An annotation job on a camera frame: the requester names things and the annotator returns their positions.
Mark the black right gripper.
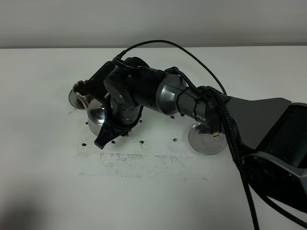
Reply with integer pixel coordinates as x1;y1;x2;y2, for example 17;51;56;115
94;57;165;149

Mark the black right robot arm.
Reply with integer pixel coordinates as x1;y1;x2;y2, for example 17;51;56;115
89;57;307;212

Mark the left stainless steel saucer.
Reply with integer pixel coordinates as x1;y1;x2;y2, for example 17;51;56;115
68;90;92;110

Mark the left stainless steel teacup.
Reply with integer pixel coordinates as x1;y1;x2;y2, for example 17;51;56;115
72;80;92;102

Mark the stainless steel teapot saucer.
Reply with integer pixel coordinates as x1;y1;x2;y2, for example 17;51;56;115
188;123;227;155

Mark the black right camera cable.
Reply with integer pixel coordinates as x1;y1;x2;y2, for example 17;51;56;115
112;39;307;230

